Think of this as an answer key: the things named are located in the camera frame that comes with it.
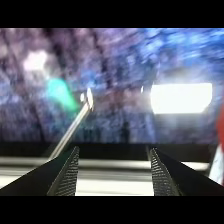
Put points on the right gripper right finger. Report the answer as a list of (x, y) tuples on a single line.
[(180, 181)]

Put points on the dark red garment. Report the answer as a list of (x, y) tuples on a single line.
[(221, 123)]

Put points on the silver frame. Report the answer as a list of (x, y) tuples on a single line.
[(113, 186)]

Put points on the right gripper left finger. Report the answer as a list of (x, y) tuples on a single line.
[(50, 181)]

